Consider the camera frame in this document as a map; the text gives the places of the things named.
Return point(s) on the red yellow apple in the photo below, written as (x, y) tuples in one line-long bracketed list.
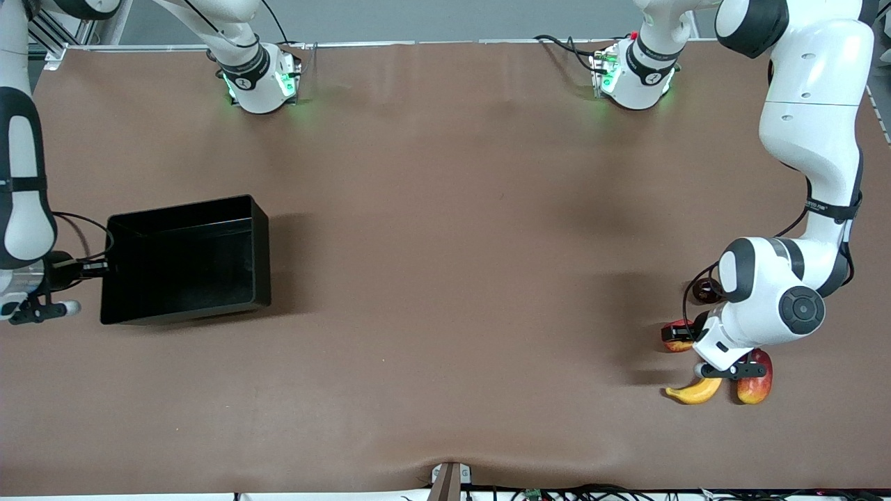
[(674, 346)]

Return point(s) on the yellow banana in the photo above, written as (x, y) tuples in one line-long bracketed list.
[(696, 393)]

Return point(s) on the black plastic box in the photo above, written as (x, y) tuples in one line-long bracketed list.
[(188, 264)]

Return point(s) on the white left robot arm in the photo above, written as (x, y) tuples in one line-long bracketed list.
[(807, 104)]

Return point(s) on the red yellow mango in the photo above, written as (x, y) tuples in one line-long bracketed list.
[(755, 391)]

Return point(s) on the dark purple plum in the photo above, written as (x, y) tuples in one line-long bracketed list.
[(706, 296)]

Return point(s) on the brown table cover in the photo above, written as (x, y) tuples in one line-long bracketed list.
[(348, 417)]

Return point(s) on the aluminium frame profile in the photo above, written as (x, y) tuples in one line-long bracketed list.
[(52, 31)]

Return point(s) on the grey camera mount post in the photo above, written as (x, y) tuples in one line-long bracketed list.
[(445, 483)]

